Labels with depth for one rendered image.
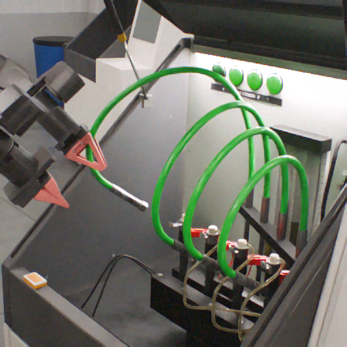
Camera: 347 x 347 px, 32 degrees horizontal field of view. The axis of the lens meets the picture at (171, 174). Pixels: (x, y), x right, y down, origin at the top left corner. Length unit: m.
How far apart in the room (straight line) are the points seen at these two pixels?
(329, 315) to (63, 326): 0.54
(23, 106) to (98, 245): 0.67
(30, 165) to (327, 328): 0.57
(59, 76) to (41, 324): 0.53
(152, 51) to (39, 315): 3.01
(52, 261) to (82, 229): 0.11
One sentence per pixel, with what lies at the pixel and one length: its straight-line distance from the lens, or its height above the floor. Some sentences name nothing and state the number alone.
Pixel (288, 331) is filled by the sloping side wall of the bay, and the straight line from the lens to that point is 1.07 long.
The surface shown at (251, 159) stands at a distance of 1.40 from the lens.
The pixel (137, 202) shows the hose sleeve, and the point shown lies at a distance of 1.34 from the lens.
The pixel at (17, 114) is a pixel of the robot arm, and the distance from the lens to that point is 1.00.
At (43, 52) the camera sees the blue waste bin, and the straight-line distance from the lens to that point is 7.38.
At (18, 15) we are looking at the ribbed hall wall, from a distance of 8.27.
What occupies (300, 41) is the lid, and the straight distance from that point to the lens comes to 1.36.
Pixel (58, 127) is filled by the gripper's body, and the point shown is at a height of 1.31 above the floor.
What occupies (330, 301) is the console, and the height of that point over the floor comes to 1.09.
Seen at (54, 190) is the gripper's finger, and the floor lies 1.26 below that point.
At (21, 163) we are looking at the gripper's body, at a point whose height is 1.31.
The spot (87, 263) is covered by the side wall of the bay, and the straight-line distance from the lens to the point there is 1.60.
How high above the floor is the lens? 1.62
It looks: 19 degrees down
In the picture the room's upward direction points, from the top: 2 degrees clockwise
